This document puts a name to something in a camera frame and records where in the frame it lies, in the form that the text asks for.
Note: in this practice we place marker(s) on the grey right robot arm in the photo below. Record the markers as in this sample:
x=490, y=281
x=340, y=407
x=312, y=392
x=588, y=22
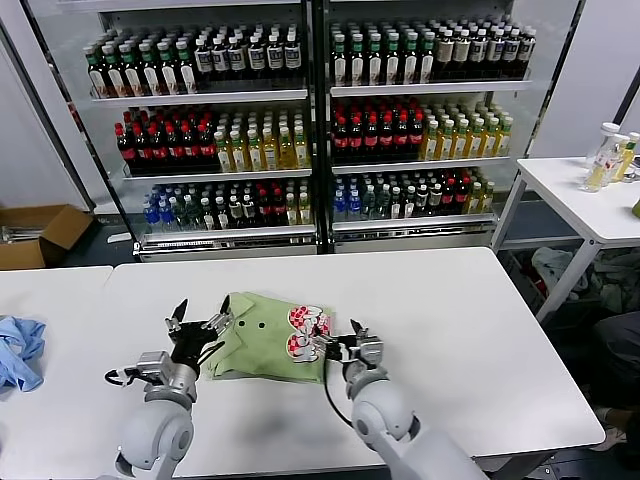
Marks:
x=385, y=410

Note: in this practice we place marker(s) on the red cap cola bottle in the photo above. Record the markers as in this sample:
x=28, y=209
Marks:
x=159, y=151
x=208, y=150
x=357, y=142
x=373, y=141
x=191, y=150
x=175, y=151
x=127, y=152
x=264, y=210
x=143, y=151
x=388, y=141
x=403, y=141
x=465, y=197
x=279, y=209
x=450, y=199
x=418, y=140
x=341, y=142

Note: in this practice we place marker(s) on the small dark container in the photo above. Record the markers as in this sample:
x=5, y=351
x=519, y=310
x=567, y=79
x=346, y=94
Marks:
x=634, y=172

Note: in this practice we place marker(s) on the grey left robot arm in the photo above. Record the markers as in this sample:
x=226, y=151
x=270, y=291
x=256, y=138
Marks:
x=155, y=435

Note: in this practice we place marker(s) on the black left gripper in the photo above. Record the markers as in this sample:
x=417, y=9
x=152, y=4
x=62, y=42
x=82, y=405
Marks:
x=195, y=342

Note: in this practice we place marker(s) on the white grey cloth pile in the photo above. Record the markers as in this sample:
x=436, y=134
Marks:
x=552, y=262

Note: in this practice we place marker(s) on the crumpled light blue cloth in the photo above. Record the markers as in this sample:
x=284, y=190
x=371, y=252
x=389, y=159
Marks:
x=22, y=350

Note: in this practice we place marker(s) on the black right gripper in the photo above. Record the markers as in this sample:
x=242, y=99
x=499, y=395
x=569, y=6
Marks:
x=345, y=349

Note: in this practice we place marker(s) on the yellow bottle green cap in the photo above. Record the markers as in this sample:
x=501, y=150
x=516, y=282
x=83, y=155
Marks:
x=626, y=165

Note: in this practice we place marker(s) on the grey green clothes pile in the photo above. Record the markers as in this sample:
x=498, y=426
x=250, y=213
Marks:
x=620, y=285

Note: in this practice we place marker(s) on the light green shirt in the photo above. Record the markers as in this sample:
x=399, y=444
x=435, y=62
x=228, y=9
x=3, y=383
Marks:
x=265, y=345

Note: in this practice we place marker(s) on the clear bottle white cap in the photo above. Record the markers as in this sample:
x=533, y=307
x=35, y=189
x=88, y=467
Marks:
x=635, y=137
x=616, y=160

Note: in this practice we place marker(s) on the clear bottle with yellow liquid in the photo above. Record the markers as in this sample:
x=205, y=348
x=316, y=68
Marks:
x=597, y=172

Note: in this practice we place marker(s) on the small white floor object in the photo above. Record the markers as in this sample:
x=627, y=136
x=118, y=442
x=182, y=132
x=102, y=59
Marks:
x=120, y=238

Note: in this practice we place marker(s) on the white cap dark drink bottle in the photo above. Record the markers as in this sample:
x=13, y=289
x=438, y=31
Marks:
x=258, y=60
x=276, y=59
x=480, y=51
x=513, y=50
x=446, y=52
x=463, y=51
x=204, y=62
x=239, y=61
x=293, y=58
x=529, y=49
x=222, y=61
x=497, y=50

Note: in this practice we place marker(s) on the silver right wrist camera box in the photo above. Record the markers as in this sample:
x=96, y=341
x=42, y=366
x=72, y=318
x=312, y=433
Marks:
x=372, y=352

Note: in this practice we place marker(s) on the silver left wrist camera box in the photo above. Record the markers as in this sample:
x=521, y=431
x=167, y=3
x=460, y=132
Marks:
x=154, y=364

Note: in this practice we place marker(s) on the bundle of metal rods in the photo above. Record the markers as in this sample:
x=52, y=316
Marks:
x=20, y=234

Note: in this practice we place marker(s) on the green round fruit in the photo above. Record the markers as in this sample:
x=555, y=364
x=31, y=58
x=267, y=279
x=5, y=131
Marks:
x=637, y=209

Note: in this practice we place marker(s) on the green cap tea bottle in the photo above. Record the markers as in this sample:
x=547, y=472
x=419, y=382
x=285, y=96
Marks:
x=96, y=75
x=376, y=61
x=151, y=73
x=341, y=62
x=170, y=72
x=428, y=59
x=393, y=61
x=411, y=60
x=358, y=62
x=115, y=75
x=132, y=74
x=188, y=71

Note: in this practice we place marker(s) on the dark storage crate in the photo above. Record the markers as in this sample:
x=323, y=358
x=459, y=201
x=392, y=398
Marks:
x=522, y=280

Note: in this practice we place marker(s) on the blue label water bottle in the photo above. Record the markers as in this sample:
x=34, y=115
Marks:
x=148, y=217
x=355, y=206
x=163, y=215
x=341, y=207

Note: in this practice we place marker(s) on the small dark drink bottle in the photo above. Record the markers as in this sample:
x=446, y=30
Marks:
x=221, y=214
x=437, y=200
x=206, y=215
x=235, y=212
x=249, y=212
x=424, y=201
x=410, y=202

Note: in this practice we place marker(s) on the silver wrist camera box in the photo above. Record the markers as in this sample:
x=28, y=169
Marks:
x=154, y=364
x=372, y=352

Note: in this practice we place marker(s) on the beverage display shelf unit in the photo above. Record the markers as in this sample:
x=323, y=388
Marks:
x=320, y=175

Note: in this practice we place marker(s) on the open cardboard box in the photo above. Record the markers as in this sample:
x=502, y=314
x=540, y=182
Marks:
x=65, y=225

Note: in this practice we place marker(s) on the yellow juice bottle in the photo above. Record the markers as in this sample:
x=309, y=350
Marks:
x=431, y=145
x=292, y=210
x=446, y=144
x=489, y=198
x=272, y=152
x=478, y=199
x=491, y=141
x=476, y=142
x=305, y=209
x=461, y=143
x=225, y=155
x=287, y=151
x=505, y=140
x=241, y=154
x=302, y=150
x=257, y=153

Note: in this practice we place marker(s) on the person in dark clothes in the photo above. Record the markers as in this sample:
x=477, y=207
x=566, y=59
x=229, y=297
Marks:
x=620, y=350

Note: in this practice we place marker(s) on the white side table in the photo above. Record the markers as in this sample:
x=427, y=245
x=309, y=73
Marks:
x=560, y=200

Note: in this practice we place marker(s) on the black framed glass cooler door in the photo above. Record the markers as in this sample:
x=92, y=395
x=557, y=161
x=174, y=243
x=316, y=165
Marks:
x=575, y=100
x=65, y=125

